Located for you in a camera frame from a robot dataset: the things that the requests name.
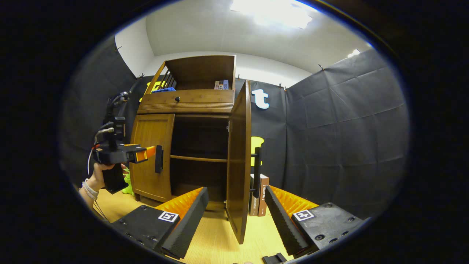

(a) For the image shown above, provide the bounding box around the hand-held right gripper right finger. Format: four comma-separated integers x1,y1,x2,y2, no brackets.
264,185,365,256

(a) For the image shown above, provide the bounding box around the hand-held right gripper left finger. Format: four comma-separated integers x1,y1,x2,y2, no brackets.
110,187,209,259

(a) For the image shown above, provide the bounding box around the wooden cabinet door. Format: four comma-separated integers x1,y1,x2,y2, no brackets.
226,80,262,245
130,114,176,203

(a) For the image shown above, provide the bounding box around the wooden double-door shoe cabinet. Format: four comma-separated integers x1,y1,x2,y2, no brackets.
130,55,237,212

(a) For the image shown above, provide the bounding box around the light brown book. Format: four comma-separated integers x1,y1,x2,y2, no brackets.
258,175,270,217

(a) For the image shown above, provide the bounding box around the dark brown book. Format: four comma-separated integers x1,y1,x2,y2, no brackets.
249,174,261,217

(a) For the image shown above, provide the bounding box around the green toy animal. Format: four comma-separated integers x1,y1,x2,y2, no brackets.
123,167,134,195

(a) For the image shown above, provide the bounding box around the wooden drawer with black knob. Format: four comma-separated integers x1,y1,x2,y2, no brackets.
137,89,235,114

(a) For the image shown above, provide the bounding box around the black backdrop cloth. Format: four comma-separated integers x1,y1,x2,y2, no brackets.
60,35,411,220

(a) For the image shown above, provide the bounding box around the large ceiling light panel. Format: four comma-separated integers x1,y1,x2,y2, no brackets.
230,0,314,30

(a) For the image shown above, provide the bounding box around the white cable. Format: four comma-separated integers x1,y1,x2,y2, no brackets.
87,126,115,176

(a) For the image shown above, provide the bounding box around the small black bracket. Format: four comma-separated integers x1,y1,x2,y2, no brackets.
262,252,288,264

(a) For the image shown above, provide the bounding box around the white beaded bracelet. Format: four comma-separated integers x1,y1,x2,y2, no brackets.
81,178,99,200

